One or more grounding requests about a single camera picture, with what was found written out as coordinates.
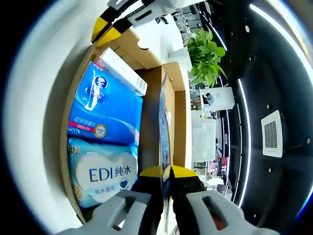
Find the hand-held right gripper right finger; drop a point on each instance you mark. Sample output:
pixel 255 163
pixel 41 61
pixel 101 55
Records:
pixel 195 213

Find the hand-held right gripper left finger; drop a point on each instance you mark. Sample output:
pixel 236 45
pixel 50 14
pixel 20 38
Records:
pixel 102 218

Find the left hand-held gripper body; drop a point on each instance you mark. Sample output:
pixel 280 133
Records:
pixel 171 5

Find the white medicine carton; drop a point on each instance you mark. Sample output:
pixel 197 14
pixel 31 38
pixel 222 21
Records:
pixel 119 68

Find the light blue wet wipes pack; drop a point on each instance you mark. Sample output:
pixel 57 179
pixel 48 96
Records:
pixel 105 156

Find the black grey soft pouch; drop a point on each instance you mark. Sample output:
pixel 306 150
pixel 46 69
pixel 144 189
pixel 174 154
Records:
pixel 164 127

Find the brown cardboard shoe box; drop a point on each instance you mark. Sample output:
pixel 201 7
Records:
pixel 179 122

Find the blue soft tissue pack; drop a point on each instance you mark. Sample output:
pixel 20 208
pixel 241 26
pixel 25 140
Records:
pixel 107 117

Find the green potted plant white pot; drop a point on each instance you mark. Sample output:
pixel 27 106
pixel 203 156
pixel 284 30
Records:
pixel 205 56

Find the grey partition panel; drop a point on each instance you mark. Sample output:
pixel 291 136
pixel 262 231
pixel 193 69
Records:
pixel 203 142

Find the ceiling light strip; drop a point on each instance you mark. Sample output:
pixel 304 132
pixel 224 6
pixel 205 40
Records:
pixel 244 137
pixel 281 24

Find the ceiling air vent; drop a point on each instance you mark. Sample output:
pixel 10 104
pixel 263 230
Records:
pixel 271 134

